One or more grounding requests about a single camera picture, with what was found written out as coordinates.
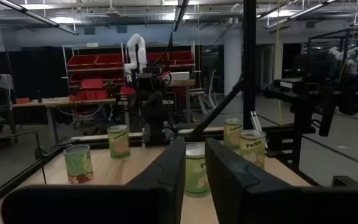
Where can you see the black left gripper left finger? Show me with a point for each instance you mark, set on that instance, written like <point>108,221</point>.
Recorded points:
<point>169,174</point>

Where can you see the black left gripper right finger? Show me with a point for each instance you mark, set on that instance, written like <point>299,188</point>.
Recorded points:
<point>228,174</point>

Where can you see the green pears label can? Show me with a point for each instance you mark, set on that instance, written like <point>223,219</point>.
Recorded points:
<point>195,174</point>
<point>253,151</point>

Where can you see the green oranges label can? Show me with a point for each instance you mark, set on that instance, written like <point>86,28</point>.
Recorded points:
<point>232,133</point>
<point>118,143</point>

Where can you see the green spaghetti can red band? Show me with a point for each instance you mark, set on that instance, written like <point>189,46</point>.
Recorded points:
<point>78,161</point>

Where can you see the black Trossen-labelled robot arm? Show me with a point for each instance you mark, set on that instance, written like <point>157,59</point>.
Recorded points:
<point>291,85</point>

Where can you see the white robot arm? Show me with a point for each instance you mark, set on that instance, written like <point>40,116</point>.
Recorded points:
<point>356,49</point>
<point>133,53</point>

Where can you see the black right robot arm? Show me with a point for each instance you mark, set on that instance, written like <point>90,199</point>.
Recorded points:
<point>151,81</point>

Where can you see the wooden workbench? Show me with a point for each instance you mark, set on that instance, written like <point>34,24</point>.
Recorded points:
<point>64,101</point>
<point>180,83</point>

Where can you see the white box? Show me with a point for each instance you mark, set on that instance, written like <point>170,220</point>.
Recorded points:
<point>176,76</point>

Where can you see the red storage bin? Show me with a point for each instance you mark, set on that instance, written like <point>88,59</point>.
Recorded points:
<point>109,60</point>
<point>181,57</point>
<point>81,61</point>
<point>92,84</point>

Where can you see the white plastic strip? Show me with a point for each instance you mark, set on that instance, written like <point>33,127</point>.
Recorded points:
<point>255,119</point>

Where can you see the white metal shelving rack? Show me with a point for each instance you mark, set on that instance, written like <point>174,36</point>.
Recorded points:
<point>95,70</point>

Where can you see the small orange box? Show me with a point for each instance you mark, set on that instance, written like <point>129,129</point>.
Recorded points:
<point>22,100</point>

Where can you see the long fluorescent light strip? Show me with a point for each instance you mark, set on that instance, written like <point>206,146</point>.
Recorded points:
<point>300,12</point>
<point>36,15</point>

